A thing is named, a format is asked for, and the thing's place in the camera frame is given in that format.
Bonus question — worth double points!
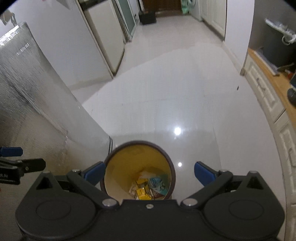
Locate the yellow cardboard box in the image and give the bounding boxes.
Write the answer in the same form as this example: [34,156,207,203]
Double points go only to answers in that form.
[136,185,152,200]

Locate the yellow round trash bin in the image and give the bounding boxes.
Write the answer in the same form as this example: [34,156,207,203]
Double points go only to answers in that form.
[100,140,176,202]

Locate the black lined trash can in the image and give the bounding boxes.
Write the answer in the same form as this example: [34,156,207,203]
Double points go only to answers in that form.
[261,17,296,70]

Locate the white low sideboard cabinet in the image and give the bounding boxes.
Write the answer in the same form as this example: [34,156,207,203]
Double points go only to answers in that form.
[244,48,295,240]

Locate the white refrigerator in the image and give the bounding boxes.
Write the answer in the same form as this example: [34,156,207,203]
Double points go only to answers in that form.
[79,1,125,75]

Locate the white kitchen base cabinets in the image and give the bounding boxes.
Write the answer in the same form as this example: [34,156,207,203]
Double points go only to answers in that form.
[200,0,227,38]

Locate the black storage box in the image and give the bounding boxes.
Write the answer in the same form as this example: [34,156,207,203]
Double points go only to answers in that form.
[138,11,157,25]

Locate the white front-load washing machine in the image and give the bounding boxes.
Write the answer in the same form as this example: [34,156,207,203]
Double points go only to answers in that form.
[188,0,202,22]

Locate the green plastic bag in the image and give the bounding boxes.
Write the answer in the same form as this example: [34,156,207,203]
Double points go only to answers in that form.
[181,0,196,15]

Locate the dark brown entrance door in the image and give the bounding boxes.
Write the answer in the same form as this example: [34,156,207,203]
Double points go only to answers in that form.
[142,0,181,11]

